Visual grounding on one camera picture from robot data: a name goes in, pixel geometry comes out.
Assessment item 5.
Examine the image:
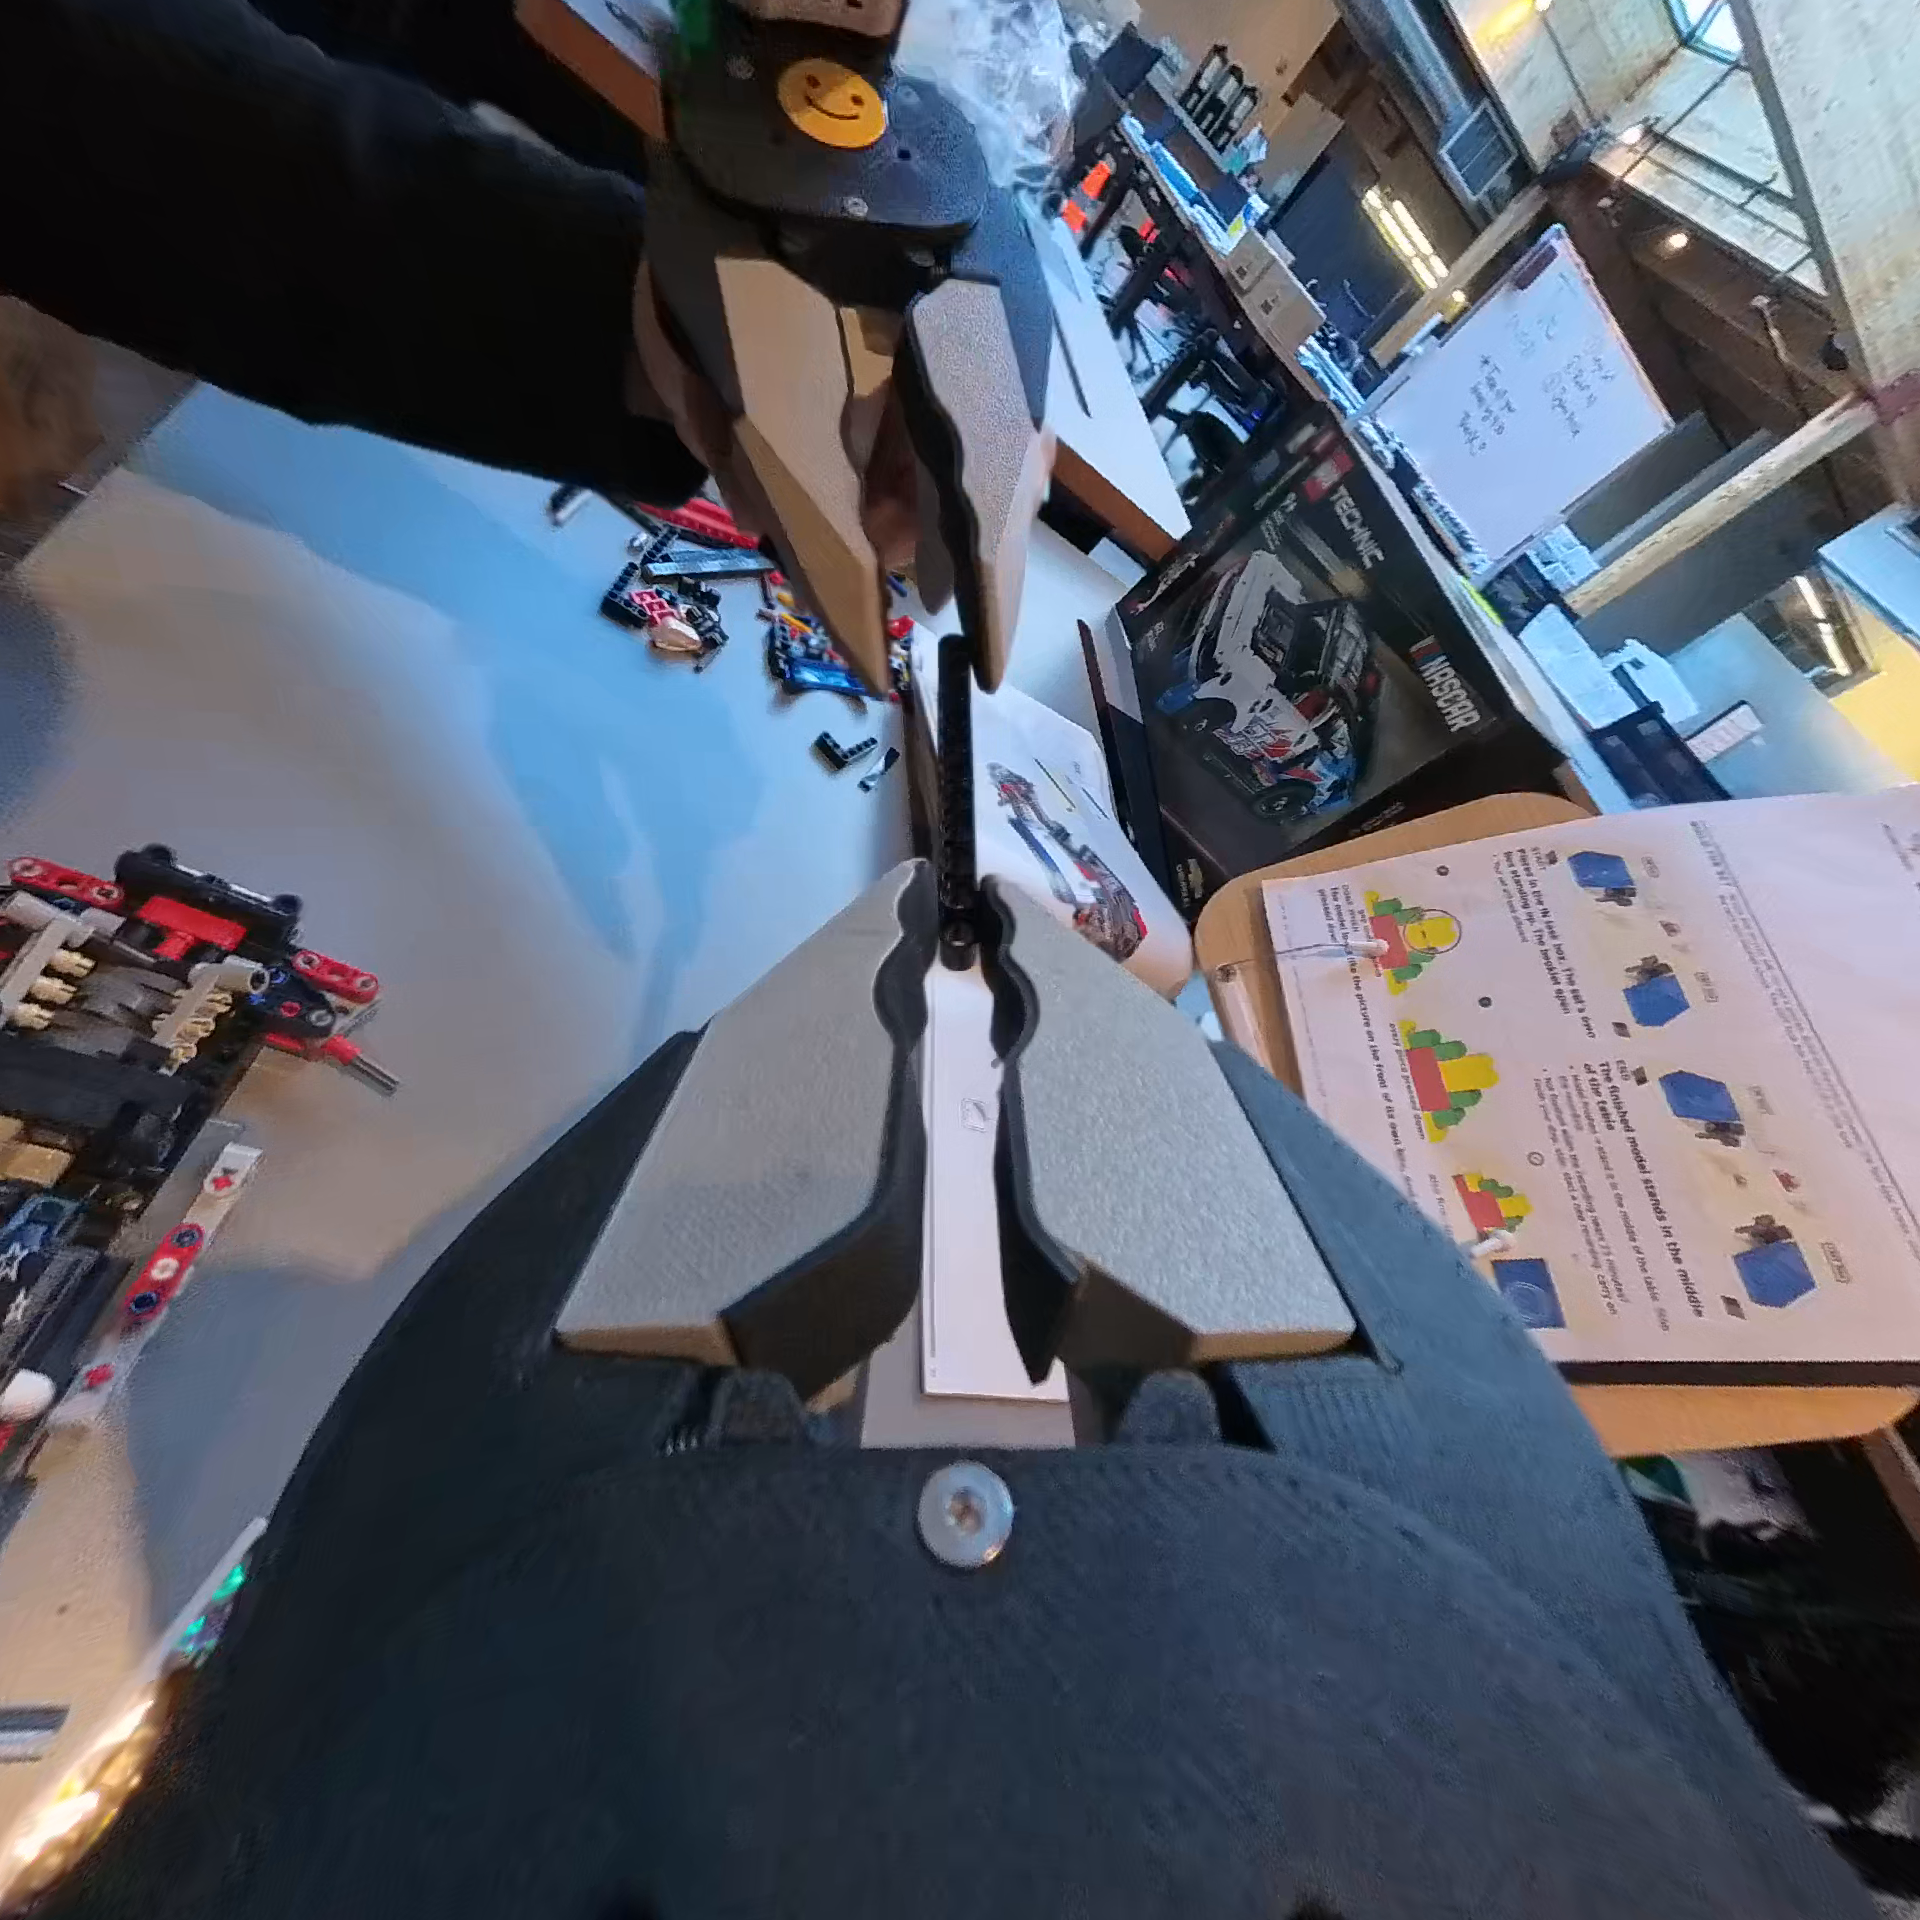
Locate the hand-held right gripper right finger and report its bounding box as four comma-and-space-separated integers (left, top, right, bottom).
982, 879, 1359, 1401

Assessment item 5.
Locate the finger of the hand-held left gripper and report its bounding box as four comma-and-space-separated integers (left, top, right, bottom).
710, 256, 903, 701
897, 277, 1052, 694

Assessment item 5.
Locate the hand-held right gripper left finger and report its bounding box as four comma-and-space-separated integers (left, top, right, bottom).
555, 863, 942, 1407

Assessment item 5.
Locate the long black toy beam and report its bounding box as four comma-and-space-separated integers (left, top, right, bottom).
934, 630, 988, 967

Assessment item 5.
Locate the person's left forearm black sleeve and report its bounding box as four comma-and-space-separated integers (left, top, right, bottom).
0, 0, 710, 507

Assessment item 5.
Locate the white desk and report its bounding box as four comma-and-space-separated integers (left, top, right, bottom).
0, 195, 1203, 1920

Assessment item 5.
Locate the wooden-edged background table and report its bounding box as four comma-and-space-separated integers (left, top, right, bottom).
1035, 195, 1196, 570

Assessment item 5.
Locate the pile of toy bricks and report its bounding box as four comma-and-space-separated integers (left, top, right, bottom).
547, 485, 921, 710

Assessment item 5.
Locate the wooden clipboard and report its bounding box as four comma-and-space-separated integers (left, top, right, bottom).
1193, 786, 1920, 1459

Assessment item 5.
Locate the toy car instruction booklet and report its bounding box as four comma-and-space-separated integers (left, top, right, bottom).
906, 687, 1196, 1405

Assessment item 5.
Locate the black toy car box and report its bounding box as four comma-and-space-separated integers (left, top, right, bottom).
1080, 404, 1591, 920

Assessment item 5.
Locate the printed brick instruction sheet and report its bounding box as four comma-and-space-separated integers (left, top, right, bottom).
1262, 786, 1920, 1370

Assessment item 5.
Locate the whiteboard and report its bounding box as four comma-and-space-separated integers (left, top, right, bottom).
1367, 224, 1677, 570

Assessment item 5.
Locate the partly built toy model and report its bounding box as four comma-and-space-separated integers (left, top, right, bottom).
0, 843, 399, 1202

